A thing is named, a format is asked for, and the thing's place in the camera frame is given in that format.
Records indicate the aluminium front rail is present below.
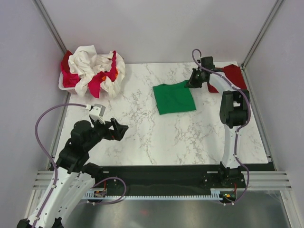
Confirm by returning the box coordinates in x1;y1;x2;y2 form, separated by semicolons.
33;170;293;190

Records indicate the aluminium frame post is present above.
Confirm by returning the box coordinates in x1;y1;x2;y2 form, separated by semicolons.
32;0;67;54
240;0;285;69

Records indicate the green t shirt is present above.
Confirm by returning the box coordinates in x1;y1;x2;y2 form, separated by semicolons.
153;80;196;115

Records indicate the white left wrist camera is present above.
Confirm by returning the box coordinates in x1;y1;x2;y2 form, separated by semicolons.
86;104;105;124

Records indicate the white slotted cable duct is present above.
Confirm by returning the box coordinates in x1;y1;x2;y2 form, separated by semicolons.
82;189;237;201

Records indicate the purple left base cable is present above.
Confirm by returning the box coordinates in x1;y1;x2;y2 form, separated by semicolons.
86;177;129;207

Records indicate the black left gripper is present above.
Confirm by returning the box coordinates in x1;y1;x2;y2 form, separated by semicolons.
85;116;128;150

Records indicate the right aluminium frame post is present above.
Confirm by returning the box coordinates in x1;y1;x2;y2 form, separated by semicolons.
240;0;285;69

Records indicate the crumpled white shirt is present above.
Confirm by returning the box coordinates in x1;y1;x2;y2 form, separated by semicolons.
68;45;114;97
101;51;126;98

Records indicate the folded dark red t shirt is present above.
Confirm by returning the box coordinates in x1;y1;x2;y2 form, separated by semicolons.
208;64;247;94

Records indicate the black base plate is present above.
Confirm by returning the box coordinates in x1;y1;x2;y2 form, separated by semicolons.
97;165;246;196

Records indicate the crumpled pink shirt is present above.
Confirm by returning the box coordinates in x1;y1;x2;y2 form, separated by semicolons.
59;50;119;99

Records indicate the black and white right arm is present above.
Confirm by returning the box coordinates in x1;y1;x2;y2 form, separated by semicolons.
185;57;251;188

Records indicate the crumpled red shirt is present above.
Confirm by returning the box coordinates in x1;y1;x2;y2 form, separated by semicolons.
60;50;72;72

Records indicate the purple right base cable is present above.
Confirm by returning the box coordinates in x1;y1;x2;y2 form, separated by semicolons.
219;168;250;207

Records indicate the white laundry basket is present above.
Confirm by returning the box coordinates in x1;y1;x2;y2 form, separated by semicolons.
58;73;76;94

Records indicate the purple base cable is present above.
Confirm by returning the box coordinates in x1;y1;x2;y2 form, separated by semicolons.
219;168;250;207
86;177;129;207

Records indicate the left aluminium frame post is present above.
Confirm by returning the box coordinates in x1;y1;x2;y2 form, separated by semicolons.
32;0;67;54

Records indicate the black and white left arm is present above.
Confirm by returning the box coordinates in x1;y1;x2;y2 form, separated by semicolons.
17;118;129;228

